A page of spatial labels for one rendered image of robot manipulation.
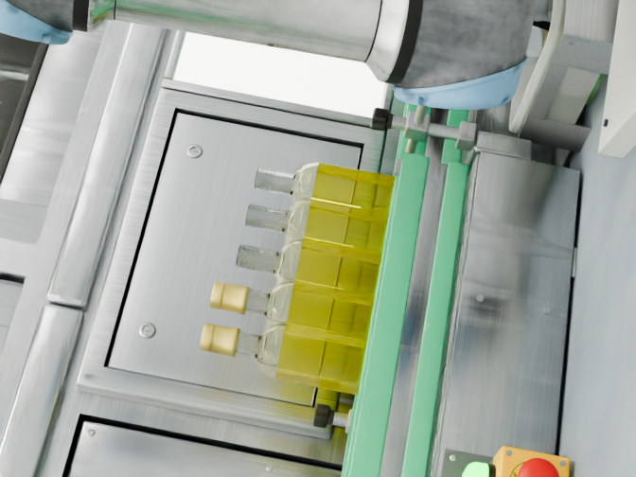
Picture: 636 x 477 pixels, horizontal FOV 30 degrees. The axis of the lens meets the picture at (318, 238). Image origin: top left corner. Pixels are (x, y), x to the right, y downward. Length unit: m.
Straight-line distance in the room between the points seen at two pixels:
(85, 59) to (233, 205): 0.36
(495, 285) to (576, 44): 0.28
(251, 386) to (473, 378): 0.38
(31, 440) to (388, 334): 0.50
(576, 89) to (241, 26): 0.46
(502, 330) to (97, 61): 0.81
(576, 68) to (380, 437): 0.46
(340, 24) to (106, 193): 0.68
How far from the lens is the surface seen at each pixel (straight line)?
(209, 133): 1.73
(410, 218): 1.39
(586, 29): 1.33
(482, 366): 1.31
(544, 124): 1.46
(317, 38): 1.10
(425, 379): 1.31
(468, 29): 1.10
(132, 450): 1.58
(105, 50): 1.85
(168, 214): 1.67
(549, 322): 1.34
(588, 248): 1.34
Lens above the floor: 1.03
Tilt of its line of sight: 1 degrees up
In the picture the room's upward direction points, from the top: 79 degrees counter-clockwise
